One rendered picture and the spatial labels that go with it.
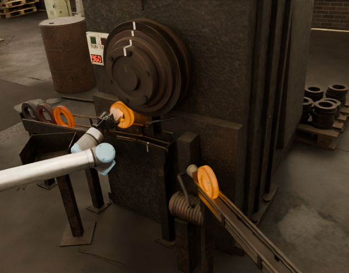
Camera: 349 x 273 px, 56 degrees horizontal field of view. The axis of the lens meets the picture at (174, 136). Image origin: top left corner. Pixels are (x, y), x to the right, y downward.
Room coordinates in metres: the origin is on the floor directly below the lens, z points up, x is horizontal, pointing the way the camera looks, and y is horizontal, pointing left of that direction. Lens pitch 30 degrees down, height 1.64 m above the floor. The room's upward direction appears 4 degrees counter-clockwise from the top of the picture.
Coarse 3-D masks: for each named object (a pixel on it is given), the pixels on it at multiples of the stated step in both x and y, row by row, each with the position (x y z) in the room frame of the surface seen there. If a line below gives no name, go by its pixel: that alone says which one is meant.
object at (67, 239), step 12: (72, 132) 1.70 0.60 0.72; (36, 144) 1.69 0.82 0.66; (48, 144) 1.70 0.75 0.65; (60, 144) 1.70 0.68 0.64; (72, 144) 1.58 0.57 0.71; (24, 156) 1.54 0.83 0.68; (36, 156) 1.67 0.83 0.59; (48, 156) 1.65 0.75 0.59; (60, 156) 1.63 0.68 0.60; (60, 180) 1.57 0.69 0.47; (60, 192) 1.57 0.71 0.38; (72, 192) 1.60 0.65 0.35; (72, 204) 1.57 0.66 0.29; (72, 216) 1.57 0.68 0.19; (72, 228) 1.57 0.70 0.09; (84, 228) 1.64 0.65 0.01; (72, 240) 1.53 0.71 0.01; (84, 240) 1.53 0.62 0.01
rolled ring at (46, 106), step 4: (44, 104) 2.07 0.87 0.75; (36, 108) 2.10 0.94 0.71; (40, 108) 2.07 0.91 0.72; (44, 108) 2.05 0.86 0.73; (48, 108) 2.04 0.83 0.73; (36, 112) 2.11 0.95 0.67; (40, 112) 2.10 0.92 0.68; (48, 112) 2.03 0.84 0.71; (52, 112) 2.03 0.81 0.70; (40, 116) 2.09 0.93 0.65; (52, 116) 2.01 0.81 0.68; (40, 120) 2.10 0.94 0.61; (44, 120) 2.10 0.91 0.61; (52, 120) 2.01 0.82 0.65; (44, 124) 2.08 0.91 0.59; (56, 124) 2.03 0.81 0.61
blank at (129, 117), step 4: (116, 104) 1.67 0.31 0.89; (120, 104) 1.65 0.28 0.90; (116, 108) 1.67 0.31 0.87; (120, 108) 1.65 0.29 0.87; (124, 108) 1.64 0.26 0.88; (128, 108) 1.64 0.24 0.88; (124, 112) 1.64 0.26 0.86; (128, 112) 1.62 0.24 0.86; (132, 112) 1.64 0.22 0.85; (124, 116) 1.64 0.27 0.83; (128, 116) 1.62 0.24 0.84; (132, 116) 1.63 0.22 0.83; (124, 120) 1.64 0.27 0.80; (128, 120) 1.62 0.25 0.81; (132, 120) 1.63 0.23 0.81; (120, 124) 1.66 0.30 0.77; (124, 124) 1.64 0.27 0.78; (128, 124) 1.63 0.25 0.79
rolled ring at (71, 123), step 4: (56, 108) 1.98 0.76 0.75; (60, 108) 1.95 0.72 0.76; (64, 108) 1.95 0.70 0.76; (56, 112) 1.98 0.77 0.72; (64, 112) 1.93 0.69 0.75; (68, 112) 1.93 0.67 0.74; (56, 116) 2.00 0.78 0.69; (60, 116) 2.02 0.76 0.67; (68, 116) 1.91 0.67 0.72; (72, 116) 1.93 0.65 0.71; (56, 120) 2.00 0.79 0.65; (60, 120) 2.00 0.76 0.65; (68, 120) 1.91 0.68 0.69; (72, 120) 1.91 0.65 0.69; (60, 124) 1.98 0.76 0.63; (64, 124) 1.99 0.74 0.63; (68, 124) 1.92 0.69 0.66; (72, 124) 1.91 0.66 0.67; (68, 128) 1.93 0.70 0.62
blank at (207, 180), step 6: (204, 168) 1.17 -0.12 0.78; (210, 168) 1.17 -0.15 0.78; (198, 174) 1.22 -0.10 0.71; (204, 174) 1.17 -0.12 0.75; (210, 174) 1.14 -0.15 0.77; (198, 180) 1.23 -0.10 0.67; (204, 180) 1.20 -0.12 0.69; (210, 180) 1.12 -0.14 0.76; (216, 180) 1.12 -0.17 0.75; (204, 186) 1.18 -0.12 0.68; (210, 186) 1.11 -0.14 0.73; (216, 186) 1.11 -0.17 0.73; (210, 192) 1.11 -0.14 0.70; (216, 192) 1.10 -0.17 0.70
